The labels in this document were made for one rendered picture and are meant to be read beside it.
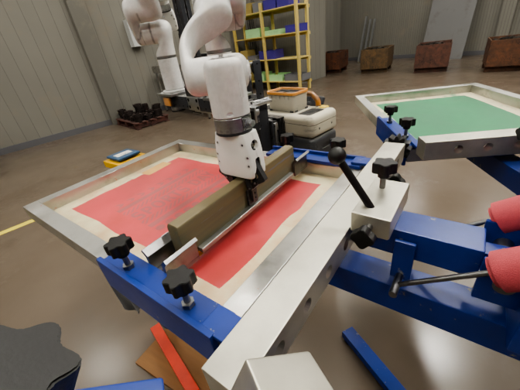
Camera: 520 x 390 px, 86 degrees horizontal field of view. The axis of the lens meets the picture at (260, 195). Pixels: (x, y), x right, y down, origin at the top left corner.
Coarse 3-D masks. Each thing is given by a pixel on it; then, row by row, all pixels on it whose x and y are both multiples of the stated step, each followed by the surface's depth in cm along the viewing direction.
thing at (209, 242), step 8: (288, 176) 74; (280, 184) 71; (272, 192) 68; (264, 200) 66; (248, 208) 62; (240, 216) 60; (232, 224) 58; (216, 232) 56; (224, 232) 57; (208, 240) 54; (216, 240) 55; (200, 248) 53
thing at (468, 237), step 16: (400, 224) 44; (416, 224) 43; (432, 224) 43; (448, 224) 42; (464, 224) 42; (384, 240) 45; (416, 240) 42; (432, 240) 40; (448, 240) 40; (464, 240) 39; (480, 240) 39; (416, 256) 43; (432, 256) 42; (448, 256) 40; (464, 256) 39; (480, 256) 37; (464, 272) 40
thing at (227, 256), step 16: (112, 192) 89; (128, 192) 87; (80, 208) 82; (96, 208) 81; (112, 224) 72; (128, 224) 71; (144, 224) 70; (240, 224) 64; (256, 224) 64; (272, 224) 63; (144, 240) 64; (224, 240) 60; (240, 240) 59; (256, 240) 59; (208, 256) 56; (224, 256) 56; (240, 256) 55; (208, 272) 52; (224, 272) 52
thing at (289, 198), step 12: (168, 168) 101; (180, 168) 99; (204, 168) 96; (216, 168) 95; (144, 180) 94; (156, 180) 92; (276, 192) 75; (288, 192) 75; (300, 192) 74; (312, 192) 73; (264, 204) 71; (276, 204) 70; (288, 204) 69; (300, 204) 68; (264, 216) 66; (276, 216) 65; (288, 216) 65
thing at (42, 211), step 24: (168, 144) 114; (192, 144) 110; (120, 168) 97; (312, 168) 81; (336, 168) 77; (72, 192) 86; (336, 192) 65; (48, 216) 73; (312, 216) 58; (72, 240) 61; (96, 240) 60; (288, 240) 52; (96, 264) 58; (264, 264) 47; (240, 288) 43; (264, 288) 43; (240, 312) 40
